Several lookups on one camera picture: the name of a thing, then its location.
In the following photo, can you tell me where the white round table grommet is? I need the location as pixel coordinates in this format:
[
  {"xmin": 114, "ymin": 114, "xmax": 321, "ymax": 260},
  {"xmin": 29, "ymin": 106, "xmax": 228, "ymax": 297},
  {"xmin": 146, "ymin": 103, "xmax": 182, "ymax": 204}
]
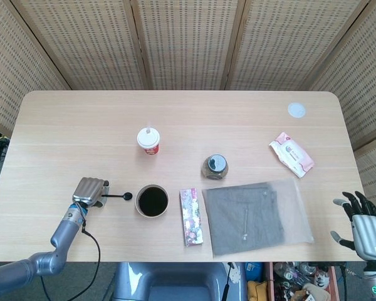
[{"xmin": 287, "ymin": 102, "xmax": 308, "ymax": 119}]

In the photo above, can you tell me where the paper cup of black coffee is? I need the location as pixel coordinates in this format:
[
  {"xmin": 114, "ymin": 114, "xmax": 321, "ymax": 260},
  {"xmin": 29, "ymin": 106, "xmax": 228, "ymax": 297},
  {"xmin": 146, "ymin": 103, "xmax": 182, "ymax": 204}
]
[{"xmin": 135, "ymin": 184, "xmax": 170, "ymax": 219}]

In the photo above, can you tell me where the floral patterned long box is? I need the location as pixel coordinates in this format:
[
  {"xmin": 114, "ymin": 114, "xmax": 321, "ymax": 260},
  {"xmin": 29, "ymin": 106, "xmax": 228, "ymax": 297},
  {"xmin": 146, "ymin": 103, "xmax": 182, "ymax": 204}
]
[{"xmin": 179, "ymin": 187, "xmax": 205, "ymax": 247}]

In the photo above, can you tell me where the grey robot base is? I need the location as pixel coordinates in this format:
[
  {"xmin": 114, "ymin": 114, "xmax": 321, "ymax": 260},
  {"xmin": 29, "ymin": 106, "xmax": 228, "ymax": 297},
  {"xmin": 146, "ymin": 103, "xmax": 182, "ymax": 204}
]
[{"xmin": 112, "ymin": 261, "xmax": 248, "ymax": 301}]

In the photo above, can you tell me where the black plastic spoon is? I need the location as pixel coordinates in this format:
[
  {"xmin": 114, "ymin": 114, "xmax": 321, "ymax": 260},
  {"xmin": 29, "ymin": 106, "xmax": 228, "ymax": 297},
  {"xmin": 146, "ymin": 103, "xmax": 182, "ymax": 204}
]
[{"xmin": 100, "ymin": 191, "xmax": 133, "ymax": 201}]

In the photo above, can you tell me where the pink wet wipes pack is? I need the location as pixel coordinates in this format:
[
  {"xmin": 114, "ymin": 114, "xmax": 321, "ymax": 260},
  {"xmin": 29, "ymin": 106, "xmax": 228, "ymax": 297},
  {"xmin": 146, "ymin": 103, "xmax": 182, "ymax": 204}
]
[{"xmin": 268, "ymin": 132, "xmax": 315, "ymax": 179}]

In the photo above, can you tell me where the woven folding screen panel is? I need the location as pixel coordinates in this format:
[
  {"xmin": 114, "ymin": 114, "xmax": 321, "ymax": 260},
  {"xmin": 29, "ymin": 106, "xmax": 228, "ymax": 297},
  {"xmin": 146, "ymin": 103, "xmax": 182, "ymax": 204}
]
[
  {"xmin": 353, "ymin": 131, "xmax": 376, "ymax": 209},
  {"xmin": 11, "ymin": 0, "xmax": 151, "ymax": 92},
  {"xmin": 0, "ymin": 0, "xmax": 70, "ymax": 136},
  {"xmin": 222, "ymin": 0, "xmax": 372, "ymax": 92},
  {"xmin": 310, "ymin": 0, "xmax": 376, "ymax": 151},
  {"xmin": 130, "ymin": 0, "xmax": 248, "ymax": 92}
]

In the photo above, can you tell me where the blue container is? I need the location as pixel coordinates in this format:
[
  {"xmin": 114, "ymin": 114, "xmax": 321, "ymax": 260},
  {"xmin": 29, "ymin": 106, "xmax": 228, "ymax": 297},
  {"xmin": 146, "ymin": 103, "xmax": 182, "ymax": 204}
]
[{"xmin": 244, "ymin": 261, "xmax": 264, "ymax": 283}]

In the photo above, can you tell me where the glass jar with lid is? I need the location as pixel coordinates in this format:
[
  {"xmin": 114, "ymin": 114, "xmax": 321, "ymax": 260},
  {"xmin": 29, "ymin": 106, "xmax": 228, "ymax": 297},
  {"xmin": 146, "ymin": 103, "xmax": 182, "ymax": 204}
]
[{"xmin": 201, "ymin": 153, "xmax": 230, "ymax": 181}]

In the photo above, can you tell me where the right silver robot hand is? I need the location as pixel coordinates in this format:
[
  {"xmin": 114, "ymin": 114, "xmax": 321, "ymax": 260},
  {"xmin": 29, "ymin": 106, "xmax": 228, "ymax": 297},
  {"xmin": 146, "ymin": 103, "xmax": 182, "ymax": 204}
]
[{"xmin": 330, "ymin": 190, "xmax": 376, "ymax": 261}]

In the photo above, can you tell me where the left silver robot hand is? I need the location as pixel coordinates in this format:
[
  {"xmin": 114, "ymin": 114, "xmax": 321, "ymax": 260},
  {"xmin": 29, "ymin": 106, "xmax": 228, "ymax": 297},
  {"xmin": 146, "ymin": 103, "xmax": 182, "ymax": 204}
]
[{"xmin": 71, "ymin": 177, "xmax": 110, "ymax": 208}]

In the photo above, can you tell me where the yellow cloth bag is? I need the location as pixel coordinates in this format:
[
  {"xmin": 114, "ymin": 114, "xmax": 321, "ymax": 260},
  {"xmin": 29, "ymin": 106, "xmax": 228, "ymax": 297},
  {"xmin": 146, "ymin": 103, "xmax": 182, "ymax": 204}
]
[{"xmin": 247, "ymin": 280, "xmax": 269, "ymax": 301}]

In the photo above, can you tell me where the grey garment in clear bag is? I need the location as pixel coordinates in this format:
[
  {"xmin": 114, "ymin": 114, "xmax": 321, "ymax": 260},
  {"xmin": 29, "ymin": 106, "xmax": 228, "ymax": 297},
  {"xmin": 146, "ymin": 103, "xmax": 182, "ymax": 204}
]
[{"xmin": 201, "ymin": 177, "xmax": 315, "ymax": 259}]

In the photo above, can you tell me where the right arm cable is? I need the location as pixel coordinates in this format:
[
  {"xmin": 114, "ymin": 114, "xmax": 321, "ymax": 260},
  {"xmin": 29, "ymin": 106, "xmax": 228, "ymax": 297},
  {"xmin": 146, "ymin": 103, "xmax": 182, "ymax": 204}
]
[{"xmin": 340, "ymin": 263, "xmax": 364, "ymax": 280}]

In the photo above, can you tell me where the red crate of clutter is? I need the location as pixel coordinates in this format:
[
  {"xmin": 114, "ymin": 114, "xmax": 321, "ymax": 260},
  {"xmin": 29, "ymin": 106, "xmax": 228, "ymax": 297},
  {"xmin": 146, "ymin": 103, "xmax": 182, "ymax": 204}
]
[{"xmin": 264, "ymin": 261, "xmax": 341, "ymax": 301}]

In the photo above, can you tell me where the white perforated bracket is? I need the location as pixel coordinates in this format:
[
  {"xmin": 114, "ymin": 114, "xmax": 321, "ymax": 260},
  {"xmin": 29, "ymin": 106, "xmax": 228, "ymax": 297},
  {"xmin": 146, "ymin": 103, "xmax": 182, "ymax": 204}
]
[{"xmin": 227, "ymin": 261, "xmax": 243, "ymax": 285}]

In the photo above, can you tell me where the red cup with white lid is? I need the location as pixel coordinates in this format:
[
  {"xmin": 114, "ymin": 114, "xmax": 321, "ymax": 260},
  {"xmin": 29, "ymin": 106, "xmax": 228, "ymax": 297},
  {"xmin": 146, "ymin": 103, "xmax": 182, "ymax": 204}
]
[{"xmin": 136, "ymin": 127, "xmax": 162, "ymax": 157}]

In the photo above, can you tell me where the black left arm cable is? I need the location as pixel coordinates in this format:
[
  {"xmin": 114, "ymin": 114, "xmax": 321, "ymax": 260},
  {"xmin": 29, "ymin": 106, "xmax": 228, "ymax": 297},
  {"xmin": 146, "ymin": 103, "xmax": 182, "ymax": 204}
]
[{"xmin": 39, "ymin": 202, "xmax": 102, "ymax": 301}]

